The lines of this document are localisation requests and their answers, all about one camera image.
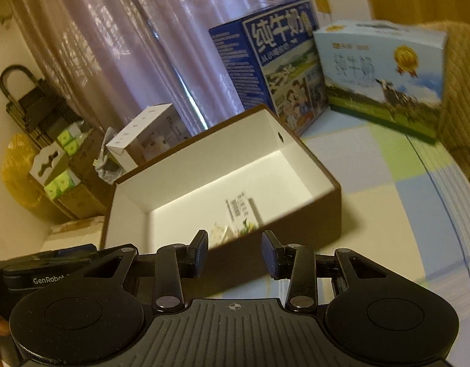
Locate yellow plastic bag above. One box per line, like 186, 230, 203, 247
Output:
1, 133, 53, 209

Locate white green medicine box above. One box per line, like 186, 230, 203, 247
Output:
223, 190, 259, 235

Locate cardboard box of tissue packs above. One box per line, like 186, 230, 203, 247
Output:
28, 121, 114, 221

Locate white printed cardboard box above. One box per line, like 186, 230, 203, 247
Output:
106, 103, 192, 171

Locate purple patterned curtain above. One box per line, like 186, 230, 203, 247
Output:
9, 0, 320, 138

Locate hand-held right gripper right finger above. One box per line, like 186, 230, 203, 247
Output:
261, 231, 406, 313

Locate light blue milk carton box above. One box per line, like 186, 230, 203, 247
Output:
313, 21, 448, 145

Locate white bin with rubbish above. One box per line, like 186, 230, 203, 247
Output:
93, 127, 123, 184

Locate dark blue milk carton box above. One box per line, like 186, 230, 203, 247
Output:
209, 0, 328, 137

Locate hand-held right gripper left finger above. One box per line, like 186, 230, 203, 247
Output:
69, 230, 210, 312

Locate checkered pastel bedsheet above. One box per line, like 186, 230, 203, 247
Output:
220, 117, 470, 354

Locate small white paper packet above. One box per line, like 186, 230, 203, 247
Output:
207, 225, 233, 246

